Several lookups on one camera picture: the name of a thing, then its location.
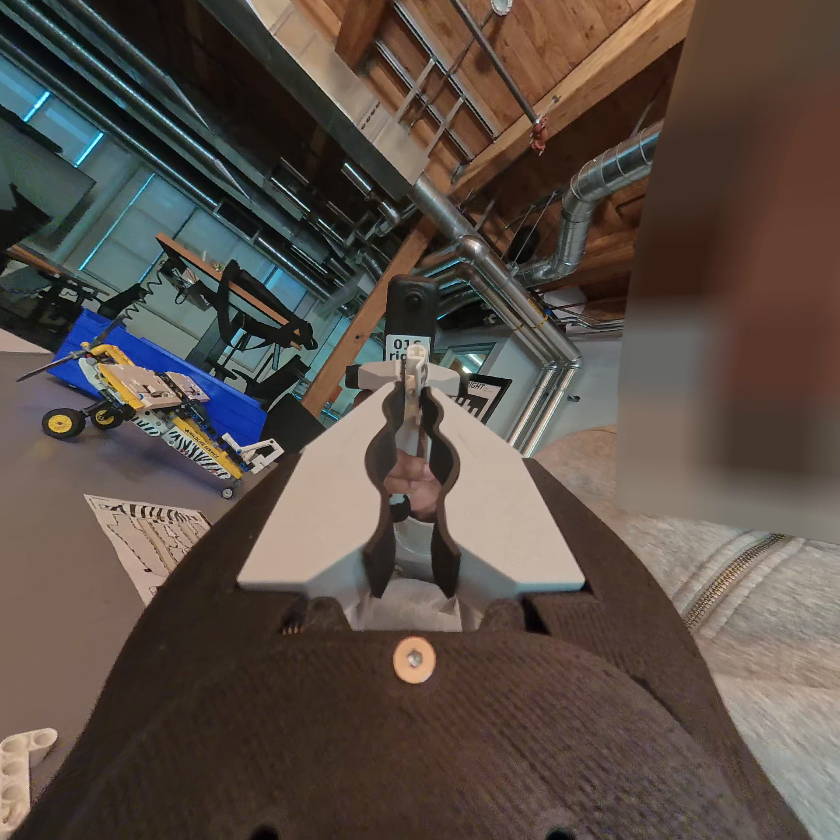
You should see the spiral metal duct elbow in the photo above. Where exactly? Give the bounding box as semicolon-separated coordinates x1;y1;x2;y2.
517;123;661;284

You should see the wooden standing desk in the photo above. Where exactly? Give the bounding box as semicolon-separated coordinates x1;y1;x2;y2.
155;232;320;370

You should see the ceiling sprinkler pipe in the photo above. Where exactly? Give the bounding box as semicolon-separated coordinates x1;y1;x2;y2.
451;0;551;157

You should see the person's right hand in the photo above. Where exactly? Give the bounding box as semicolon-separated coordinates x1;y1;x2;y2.
382;453;439;523

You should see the blue plastic bin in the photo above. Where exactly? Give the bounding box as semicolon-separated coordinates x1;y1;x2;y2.
52;307;269;431

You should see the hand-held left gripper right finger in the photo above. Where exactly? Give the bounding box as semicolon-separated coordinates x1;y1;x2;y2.
420;386;586;618

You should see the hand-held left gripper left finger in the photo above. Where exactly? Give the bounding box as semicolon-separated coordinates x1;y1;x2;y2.
236;382;404;599

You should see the white angled lego beam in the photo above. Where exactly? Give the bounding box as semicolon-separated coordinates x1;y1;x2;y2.
0;726;59;838

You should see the small white lego connector piece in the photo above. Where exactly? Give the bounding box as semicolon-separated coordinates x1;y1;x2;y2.
400;346;431;460

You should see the black white wall poster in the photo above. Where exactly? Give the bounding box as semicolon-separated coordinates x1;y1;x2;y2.
458;373;513;429

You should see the black strap harness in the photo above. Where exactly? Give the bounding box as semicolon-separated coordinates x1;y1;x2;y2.
215;259;320;353

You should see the zebra striped sticker sheet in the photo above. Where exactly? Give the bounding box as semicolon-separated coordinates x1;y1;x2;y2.
83;493;213;606

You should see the person in grey sweater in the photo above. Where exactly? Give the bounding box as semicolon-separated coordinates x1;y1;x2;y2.
346;425;840;840

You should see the yellow white lego helicopter model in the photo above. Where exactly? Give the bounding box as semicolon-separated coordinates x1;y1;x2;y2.
16;340;285;501

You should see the black monitor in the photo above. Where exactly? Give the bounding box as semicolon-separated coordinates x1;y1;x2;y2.
0;117;98;252

